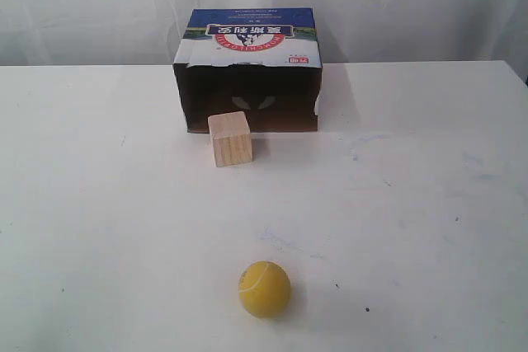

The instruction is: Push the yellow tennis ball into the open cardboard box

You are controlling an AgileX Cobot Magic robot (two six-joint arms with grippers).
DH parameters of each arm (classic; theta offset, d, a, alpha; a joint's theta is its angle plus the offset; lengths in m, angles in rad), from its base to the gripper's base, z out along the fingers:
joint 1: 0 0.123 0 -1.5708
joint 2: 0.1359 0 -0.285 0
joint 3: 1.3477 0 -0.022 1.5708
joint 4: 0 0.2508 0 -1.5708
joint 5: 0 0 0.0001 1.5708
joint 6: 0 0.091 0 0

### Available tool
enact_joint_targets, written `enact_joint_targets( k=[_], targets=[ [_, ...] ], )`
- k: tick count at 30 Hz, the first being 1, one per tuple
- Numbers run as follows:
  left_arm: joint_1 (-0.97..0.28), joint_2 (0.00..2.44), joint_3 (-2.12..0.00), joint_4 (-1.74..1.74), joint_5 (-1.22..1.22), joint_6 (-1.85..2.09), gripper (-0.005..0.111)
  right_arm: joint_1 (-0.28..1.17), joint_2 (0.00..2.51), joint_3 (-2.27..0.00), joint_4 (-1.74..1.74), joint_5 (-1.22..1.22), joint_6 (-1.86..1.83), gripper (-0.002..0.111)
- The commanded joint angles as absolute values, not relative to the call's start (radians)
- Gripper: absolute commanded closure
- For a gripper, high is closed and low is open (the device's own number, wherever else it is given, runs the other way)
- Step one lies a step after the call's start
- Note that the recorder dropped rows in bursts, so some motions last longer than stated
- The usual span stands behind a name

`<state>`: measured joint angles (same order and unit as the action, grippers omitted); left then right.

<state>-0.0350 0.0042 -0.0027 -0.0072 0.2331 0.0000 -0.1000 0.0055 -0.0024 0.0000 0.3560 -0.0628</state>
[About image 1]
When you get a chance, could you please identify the blue white cardboard box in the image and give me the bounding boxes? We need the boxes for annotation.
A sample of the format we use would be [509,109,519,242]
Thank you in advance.
[172,7,323,133]

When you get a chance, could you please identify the light wooden cube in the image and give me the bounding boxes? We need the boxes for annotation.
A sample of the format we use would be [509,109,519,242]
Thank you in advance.
[208,111,253,167]

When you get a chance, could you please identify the yellow tennis ball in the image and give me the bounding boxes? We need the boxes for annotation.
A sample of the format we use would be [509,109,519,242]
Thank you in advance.
[238,260,291,319]

